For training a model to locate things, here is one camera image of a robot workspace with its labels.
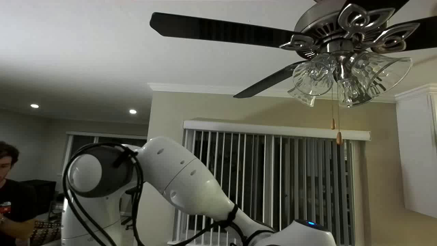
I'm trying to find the longer lamp pull cord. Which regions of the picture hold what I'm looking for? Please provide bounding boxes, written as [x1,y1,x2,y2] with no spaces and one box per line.
[335,58,343,147]

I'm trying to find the clear glass lamp shade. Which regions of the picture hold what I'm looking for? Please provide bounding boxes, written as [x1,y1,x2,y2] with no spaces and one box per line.
[336,74,372,110]
[287,54,341,110]
[349,51,414,99]

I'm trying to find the silver ceiling fan housing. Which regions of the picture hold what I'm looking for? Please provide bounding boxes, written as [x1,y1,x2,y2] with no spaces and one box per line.
[279,0,422,63]

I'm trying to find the white blinds headrail valance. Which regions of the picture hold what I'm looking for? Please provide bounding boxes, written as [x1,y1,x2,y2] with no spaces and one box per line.
[182,118,372,143]

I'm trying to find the white vertical window blinds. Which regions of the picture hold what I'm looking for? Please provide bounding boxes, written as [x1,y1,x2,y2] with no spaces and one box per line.
[173,129,369,246]

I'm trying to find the long black fan blade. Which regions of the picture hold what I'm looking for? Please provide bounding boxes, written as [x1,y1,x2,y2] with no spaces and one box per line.
[149,11,298,50]

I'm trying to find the dark chair back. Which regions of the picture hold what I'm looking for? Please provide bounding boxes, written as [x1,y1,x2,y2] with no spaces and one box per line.
[20,179,58,216]

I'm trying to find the plaid cushion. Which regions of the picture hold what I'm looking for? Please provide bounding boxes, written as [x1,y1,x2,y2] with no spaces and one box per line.
[29,210,65,246]

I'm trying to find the person in black shirt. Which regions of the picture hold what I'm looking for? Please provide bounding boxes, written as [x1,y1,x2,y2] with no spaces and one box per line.
[0,140,39,246]

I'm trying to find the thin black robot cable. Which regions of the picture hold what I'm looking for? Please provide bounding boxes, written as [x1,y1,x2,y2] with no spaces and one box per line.
[175,204,278,246]

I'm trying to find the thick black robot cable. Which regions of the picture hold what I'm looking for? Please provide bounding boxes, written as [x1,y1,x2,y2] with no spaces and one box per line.
[62,143,148,246]

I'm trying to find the shorter lamp pull cord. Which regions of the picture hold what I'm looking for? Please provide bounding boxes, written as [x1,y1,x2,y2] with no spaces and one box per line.
[331,81,338,132]

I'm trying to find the dark window with white frame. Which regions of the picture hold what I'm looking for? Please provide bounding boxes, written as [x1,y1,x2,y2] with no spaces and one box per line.
[63,132,149,184]

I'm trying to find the white wall cabinet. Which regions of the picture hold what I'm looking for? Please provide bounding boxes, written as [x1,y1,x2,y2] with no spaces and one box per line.
[394,82,437,220]

